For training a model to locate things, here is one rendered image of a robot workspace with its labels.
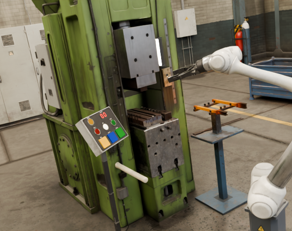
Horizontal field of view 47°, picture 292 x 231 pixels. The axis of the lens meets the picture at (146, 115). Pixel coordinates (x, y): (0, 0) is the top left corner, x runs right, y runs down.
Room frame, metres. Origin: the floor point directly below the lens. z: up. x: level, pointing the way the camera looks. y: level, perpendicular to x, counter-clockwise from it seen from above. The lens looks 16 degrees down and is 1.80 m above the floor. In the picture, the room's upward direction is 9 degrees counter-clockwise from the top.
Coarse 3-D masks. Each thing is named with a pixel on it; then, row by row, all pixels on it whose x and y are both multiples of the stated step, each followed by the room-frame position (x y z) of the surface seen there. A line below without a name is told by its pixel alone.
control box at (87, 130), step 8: (96, 112) 2.43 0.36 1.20; (104, 112) 2.48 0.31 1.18; (112, 112) 2.54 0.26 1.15; (80, 120) 2.28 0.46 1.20; (96, 120) 2.37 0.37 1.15; (104, 120) 2.42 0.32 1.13; (80, 128) 2.29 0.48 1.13; (88, 128) 2.27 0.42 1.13; (96, 128) 2.31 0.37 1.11; (104, 128) 2.36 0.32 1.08; (112, 128) 2.42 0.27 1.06; (88, 136) 2.26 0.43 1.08; (96, 136) 2.27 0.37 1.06; (104, 136) 2.31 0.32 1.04; (88, 144) 2.27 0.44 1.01; (96, 144) 2.22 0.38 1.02; (112, 144) 2.31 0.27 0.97; (96, 152) 2.23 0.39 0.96
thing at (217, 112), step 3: (195, 105) 2.98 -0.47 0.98; (198, 108) 2.92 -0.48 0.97; (201, 108) 2.89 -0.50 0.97; (204, 108) 2.85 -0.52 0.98; (207, 108) 2.83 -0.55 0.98; (210, 108) 2.82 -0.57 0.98; (213, 111) 2.74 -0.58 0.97; (216, 111) 2.70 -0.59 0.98; (219, 111) 2.68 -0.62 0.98; (222, 111) 2.65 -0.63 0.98; (225, 111) 2.64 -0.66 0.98; (216, 114) 2.70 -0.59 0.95; (219, 114) 2.68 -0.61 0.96; (222, 114) 2.65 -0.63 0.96; (225, 114) 2.63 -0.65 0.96
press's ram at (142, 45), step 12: (120, 36) 2.76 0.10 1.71; (132, 36) 2.77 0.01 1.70; (144, 36) 2.82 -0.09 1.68; (120, 48) 2.79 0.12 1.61; (132, 48) 2.75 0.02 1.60; (144, 48) 2.81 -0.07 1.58; (156, 48) 2.88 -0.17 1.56; (120, 60) 2.82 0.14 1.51; (132, 60) 2.74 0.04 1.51; (144, 60) 2.80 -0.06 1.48; (156, 60) 2.87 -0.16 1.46; (120, 72) 2.85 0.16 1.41; (132, 72) 2.73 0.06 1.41; (144, 72) 2.79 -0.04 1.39
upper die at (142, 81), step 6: (126, 78) 2.88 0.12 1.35; (132, 78) 2.79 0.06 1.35; (138, 78) 2.76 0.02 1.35; (144, 78) 2.79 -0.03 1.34; (150, 78) 2.82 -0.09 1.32; (126, 84) 2.89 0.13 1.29; (132, 84) 2.81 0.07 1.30; (138, 84) 2.75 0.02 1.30; (144, 84) 2.78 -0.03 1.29; (150, 84) 2.82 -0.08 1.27
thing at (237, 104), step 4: (212, 100) 3.11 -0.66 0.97; (216, 100) 3.06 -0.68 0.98; (220, 100) 3.02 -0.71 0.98; (224, 100) 3.00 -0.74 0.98; (228, 104) 2.92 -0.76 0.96; (232, 104) 2.87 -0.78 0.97; (236, 104) 2.82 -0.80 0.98; (240, 104) 2.80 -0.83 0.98; (244, 104) 2.76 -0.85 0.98; (244, 108) 2.75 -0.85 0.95
